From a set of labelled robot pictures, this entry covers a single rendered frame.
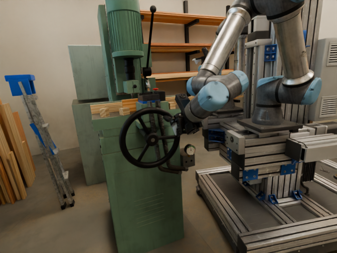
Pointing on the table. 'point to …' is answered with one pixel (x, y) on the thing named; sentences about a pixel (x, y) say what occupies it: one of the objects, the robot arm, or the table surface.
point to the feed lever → (149, 44)
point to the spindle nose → (129, 68)
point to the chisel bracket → (131, 87)
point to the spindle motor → (125, 28)
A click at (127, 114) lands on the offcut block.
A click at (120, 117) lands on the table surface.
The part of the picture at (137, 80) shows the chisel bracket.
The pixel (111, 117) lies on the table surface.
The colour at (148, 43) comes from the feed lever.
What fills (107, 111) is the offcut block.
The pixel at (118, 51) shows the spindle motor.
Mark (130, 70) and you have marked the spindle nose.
